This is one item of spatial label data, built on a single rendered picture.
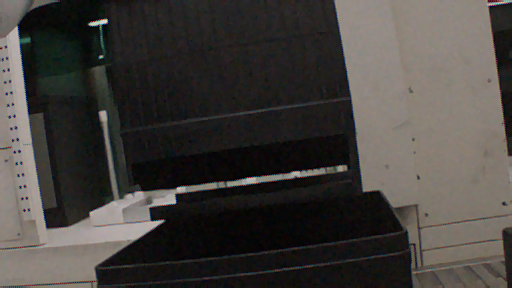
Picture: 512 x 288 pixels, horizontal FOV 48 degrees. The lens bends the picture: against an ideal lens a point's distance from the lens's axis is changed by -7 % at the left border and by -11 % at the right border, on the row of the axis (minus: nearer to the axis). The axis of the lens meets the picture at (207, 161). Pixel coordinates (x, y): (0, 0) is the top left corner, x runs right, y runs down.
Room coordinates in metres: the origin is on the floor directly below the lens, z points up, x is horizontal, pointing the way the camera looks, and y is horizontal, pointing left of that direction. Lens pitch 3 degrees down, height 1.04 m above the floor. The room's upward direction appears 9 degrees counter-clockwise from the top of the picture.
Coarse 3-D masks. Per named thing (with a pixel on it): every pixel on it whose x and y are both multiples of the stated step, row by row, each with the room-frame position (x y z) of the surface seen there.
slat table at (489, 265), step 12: (444, 264) 0.94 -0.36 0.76; (456, 264) 0.93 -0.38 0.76; (468, 264) 0.91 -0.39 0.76; (480, 264) 0.90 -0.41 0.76; (492, 264) 0.89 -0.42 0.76; (504, 264) 0.90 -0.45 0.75; (420, 276) 0.90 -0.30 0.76; (432, 276) 0.92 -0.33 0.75; (444, 276) 0.87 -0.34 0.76; (456, 276) 0.87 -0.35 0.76; (468, 276) 0.85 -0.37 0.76; (480, 276) 0.84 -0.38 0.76; (492, 276) 0.83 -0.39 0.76; (504, 276) 0.82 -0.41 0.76
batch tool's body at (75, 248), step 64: (64, 0) 1.45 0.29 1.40; (384, 0) 0.93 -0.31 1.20; (0, 64) 1.11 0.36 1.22; (64, 64) 1.61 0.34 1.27; (384, 64) 0.93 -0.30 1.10; (0, 128) 1.12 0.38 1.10; (64, 128) 1.42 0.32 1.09; (384, 128) 0.93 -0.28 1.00; (0, 192) 1.12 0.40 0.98; (64, 192) 1.36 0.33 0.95; (384, 192) 0.94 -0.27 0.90; (0, 256) 1.12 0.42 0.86; (64, 256) 1.09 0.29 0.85
